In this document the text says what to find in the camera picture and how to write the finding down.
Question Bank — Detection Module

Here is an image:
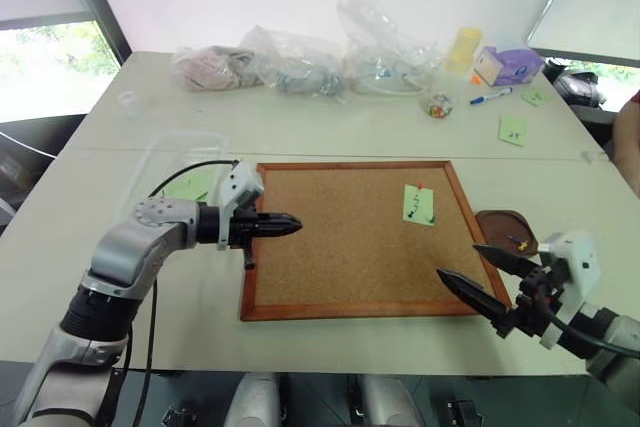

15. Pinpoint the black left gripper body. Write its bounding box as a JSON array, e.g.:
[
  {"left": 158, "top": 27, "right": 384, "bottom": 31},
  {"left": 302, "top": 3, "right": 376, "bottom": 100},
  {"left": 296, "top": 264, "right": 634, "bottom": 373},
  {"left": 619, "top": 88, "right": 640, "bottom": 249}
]
[{"left": 228, "top": 210, "right": 262, "bottom": 271}]

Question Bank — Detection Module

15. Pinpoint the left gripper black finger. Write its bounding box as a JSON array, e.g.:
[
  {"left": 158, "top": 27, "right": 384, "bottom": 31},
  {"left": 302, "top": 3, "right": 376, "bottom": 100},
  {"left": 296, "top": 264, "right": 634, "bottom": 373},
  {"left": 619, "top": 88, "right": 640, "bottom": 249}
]
[
  {"left": 256, "top": 224, "right": 304, "bottom": 240},
  {"left": 256, "top": 212, "right": 303, "bottom": 228}
]

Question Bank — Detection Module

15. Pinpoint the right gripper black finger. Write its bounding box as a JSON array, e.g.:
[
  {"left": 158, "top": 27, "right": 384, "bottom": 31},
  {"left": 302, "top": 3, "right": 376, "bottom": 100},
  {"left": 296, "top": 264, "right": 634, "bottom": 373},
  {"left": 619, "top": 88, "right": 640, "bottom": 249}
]
[
  {"left": 471, "top": 243, "right": 543, "bottom": 280},
  {"left": 435, "top": 268, "right": 510, "bottom": 326}
]

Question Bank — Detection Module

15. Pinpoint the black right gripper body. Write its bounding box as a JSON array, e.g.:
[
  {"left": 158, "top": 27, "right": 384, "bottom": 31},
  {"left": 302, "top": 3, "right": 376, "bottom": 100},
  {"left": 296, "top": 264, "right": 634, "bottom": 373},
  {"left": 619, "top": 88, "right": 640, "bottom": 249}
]
[{"left": 491, "top": 266, "right": 565, "bottom": 340}]

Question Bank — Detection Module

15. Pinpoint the green note in container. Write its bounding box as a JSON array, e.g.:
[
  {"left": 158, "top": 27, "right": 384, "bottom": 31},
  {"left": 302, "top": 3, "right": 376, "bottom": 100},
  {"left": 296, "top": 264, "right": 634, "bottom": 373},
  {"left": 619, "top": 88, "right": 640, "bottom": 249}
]
[{"left": 163, "top": 170, "right": 212, "bottom": 202}]

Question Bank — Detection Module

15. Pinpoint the wood framed cork board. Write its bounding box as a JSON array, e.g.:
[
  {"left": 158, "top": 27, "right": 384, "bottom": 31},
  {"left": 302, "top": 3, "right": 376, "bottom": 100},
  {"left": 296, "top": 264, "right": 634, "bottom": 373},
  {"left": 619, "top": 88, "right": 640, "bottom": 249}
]
[{"left": 239, "top": 160, "right": 513, "bottom": 323}]

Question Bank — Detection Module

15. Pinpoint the green sticky note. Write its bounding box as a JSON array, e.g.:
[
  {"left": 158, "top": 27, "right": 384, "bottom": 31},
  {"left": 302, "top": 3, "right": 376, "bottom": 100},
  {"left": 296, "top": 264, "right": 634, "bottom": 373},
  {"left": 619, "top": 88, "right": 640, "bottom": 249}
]
[
  {"left": 520, "top": 88, "right": 553, "bottom": 108},
  {"left": 497, "top": 115, "right": 531, "bottom": 148},
  {"left": 402, "top": 184, "right": 437, "bottom": 225}
]

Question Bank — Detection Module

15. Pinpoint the small jar of pins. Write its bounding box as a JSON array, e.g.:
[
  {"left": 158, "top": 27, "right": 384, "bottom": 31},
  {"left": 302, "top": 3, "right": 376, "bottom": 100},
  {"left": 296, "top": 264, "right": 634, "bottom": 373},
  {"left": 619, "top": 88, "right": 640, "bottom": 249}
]
[{"left": 418, "top": 91, "right": 459, "bottom": 121}]

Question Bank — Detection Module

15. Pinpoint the brown wooden round tray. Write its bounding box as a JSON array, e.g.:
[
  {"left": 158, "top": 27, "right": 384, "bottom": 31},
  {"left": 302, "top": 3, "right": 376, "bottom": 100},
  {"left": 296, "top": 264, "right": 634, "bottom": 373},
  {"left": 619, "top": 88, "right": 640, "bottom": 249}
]
[{"left": 473, "top": 207, "right": 542, "bottom": 261}]

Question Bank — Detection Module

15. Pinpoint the clear plastic container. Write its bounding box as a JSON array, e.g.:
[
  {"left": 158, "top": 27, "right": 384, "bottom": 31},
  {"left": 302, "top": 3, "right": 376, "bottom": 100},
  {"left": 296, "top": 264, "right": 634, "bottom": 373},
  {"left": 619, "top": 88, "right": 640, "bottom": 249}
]
[{"left": 116, "top": 130, "right": 232, "bottom": 221}]

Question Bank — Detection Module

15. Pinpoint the silver rounded robot leg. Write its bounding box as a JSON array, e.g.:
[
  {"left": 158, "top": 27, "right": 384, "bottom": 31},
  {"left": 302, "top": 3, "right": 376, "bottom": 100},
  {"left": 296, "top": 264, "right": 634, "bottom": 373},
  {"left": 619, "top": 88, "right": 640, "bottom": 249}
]
[
  {"left": 228, "top": 371, "right": 282, "bottom": 427},
  {"left": 358, "top": 373, "right": 417, "bottom": 427}
]

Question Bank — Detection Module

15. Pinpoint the plastic bag with grey items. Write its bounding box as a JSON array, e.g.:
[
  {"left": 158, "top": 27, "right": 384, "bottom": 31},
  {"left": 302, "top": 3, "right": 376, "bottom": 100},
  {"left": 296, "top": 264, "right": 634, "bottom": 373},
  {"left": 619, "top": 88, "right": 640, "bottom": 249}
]
[{"left": 238, "top": 24, "right": 350, "bottom": 104}]

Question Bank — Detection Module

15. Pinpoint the blue white marker pen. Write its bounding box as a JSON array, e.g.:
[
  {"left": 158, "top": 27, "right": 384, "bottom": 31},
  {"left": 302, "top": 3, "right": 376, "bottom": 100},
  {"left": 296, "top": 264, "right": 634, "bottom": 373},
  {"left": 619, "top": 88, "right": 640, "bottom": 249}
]
[{"left": 469, "top": 86, "right": 514, "bottom": 107}]

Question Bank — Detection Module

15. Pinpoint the plastic bag with pink cloth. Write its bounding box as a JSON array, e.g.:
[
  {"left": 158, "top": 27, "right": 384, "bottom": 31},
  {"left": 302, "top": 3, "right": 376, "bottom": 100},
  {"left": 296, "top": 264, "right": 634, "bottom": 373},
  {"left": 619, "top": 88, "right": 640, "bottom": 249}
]
[{"left": 171, "top": 44, "right": 267, "bottom": 94}]

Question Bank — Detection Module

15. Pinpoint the person in red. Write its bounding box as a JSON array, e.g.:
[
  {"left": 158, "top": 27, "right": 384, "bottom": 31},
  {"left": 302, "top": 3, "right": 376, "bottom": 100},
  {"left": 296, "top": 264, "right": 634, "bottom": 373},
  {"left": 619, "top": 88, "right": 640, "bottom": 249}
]
[{"left": 601, "top": 88, "right": 640, "bottom": 201}]

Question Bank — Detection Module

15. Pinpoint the small clear plastic cup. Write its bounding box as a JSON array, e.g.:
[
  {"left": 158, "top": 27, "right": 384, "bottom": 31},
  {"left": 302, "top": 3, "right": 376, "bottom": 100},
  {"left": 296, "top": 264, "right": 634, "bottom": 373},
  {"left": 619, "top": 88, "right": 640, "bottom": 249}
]
[{"left": 118, "top": 91, "right": 142, "bottom": 119}]

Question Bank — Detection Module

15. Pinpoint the black bag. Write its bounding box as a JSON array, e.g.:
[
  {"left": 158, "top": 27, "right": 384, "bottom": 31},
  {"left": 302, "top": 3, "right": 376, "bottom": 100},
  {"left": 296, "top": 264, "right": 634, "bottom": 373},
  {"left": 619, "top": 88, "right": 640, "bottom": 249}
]
[{"left": 543, "top": 58, "right": 609, "bottom": 109}]

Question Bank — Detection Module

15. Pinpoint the purple tissue box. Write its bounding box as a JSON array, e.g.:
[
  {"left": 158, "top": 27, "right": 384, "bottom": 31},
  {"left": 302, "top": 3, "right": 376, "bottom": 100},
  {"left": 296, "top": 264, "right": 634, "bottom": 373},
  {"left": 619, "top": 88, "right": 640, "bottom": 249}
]
[{"left": 471, "top": 44, "right": 546, "bottom": 88}]

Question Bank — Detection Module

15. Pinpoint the clear crumpled plastic bag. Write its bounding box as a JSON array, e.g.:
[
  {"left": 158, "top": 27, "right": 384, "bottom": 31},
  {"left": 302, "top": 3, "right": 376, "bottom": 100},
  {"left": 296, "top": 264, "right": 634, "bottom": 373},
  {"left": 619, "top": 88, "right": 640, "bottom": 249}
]
[{"left": 336, "top": 0, "right": 442, "bottom": 97}]

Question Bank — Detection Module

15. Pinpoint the yellow plastic bottle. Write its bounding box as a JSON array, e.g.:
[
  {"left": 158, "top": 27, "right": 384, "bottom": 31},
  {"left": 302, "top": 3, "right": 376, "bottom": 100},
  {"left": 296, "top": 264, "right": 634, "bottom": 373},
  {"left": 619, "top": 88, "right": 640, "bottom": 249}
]
[{"left": 445, "top": 26, "right": 486, "bottom": 78}]

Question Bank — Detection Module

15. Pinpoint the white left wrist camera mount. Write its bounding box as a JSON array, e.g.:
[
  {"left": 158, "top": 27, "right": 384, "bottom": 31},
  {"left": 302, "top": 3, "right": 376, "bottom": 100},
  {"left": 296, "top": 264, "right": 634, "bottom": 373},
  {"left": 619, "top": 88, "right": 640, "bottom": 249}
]
[{"left": 215, "top": 160, "right": 266, "bottom": 252}]

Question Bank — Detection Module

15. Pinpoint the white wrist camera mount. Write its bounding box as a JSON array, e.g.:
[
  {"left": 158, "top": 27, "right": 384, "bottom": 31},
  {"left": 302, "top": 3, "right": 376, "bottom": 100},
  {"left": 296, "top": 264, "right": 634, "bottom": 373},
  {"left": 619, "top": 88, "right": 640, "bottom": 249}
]
[
  {"left": 215, "top": 160, "right": 266, "bottom": 252},
  {"left": 537, "top": 230, "right": 602, "bottom": 349}
]

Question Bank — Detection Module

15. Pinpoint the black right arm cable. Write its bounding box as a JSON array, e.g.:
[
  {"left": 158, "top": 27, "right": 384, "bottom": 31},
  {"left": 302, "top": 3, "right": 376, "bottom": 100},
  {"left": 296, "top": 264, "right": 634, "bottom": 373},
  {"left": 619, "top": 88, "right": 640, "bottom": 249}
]
[{"left": 533, "top": 285, "right": 640, "bottom": 354}]

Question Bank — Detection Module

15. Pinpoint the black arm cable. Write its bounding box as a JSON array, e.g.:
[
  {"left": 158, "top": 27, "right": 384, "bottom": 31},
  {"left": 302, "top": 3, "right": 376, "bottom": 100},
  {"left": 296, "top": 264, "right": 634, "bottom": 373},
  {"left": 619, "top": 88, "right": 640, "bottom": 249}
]
[
  {"left": 533, "top": 285, "right": 640, "bottom": 354},
  {"left": 122, "top": 159, "right": 241, "bottom": 427}
]

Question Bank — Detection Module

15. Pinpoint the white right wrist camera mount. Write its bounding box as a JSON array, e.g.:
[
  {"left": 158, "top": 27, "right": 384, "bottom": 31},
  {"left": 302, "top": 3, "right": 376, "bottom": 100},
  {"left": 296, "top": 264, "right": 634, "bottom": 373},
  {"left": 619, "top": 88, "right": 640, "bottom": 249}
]
[{"left": 537, "top": 230, "right": 602, "bottom": 349}]

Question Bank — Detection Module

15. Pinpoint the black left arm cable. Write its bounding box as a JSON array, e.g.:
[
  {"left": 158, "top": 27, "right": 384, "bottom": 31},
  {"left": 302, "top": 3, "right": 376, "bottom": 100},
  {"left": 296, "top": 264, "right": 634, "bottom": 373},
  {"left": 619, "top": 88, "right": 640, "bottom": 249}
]
[{"left": 122, "top": 159, "right": 241, "bottom": 427}]

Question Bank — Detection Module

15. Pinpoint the black clip bracket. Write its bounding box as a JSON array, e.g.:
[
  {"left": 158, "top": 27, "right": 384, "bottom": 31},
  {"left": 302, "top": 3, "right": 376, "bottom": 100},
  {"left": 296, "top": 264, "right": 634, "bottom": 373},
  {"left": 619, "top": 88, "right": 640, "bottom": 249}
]
[
  {"left": 443, "top": 396, "right": 485, "bottom": 427},
  {"left": 161, "top": 403, "right": 202, "bottom": 427}
]

